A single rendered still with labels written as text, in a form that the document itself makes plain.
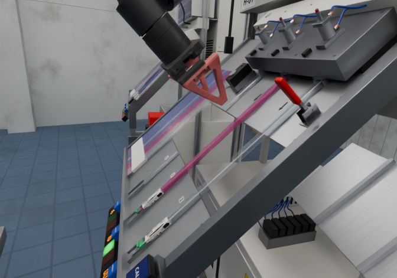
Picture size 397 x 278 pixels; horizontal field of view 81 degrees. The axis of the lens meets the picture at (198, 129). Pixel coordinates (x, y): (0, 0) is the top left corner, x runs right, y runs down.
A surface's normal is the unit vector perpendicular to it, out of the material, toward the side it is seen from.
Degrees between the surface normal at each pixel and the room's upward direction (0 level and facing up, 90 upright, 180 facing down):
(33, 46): 90
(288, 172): 90
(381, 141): 90
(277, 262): 0
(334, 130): 90
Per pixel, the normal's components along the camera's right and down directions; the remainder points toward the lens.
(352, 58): 0.27, 0.29
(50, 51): 0.48, 0.29
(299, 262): 0.06, -0.95
